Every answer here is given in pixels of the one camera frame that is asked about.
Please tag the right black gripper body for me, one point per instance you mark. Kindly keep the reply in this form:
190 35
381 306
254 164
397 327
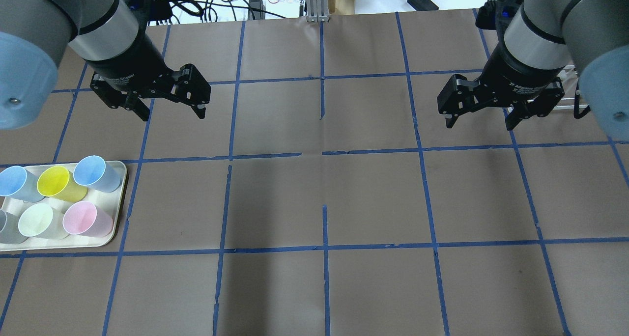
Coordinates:
517 72

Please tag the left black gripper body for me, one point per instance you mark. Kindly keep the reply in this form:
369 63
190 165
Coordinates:
131 63

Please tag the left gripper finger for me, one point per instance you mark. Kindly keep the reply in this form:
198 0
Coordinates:
194 91
133 103

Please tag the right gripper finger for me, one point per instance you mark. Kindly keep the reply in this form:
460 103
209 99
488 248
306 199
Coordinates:
523 110
454 99

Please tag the pink plastic cup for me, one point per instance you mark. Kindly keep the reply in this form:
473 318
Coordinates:
86 219

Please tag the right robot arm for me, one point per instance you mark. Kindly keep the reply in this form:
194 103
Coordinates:
536 40

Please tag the blue cup near arm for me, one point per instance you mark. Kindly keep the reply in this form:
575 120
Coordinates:
94 172

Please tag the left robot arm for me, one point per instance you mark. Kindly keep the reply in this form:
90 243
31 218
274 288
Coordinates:
110 36

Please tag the yellow plastic cup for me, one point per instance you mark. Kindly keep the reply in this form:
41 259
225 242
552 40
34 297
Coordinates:
58 182

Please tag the blue cup tray corner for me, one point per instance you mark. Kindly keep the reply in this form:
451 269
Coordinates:
18 183

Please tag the cream white plastic cup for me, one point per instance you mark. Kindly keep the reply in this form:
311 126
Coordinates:
42 221

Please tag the grey plastic cup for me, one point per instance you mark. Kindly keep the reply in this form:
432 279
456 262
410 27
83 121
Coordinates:
9 230

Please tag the cream plastic tray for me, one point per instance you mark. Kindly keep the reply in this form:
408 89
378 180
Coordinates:
110 202

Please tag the black power adapter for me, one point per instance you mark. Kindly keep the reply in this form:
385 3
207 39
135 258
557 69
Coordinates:
423 5

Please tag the white wire cup rack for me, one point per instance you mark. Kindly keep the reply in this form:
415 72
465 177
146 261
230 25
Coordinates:
571 103

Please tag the aluminium frame post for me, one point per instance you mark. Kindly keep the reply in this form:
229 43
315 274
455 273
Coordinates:
317 11

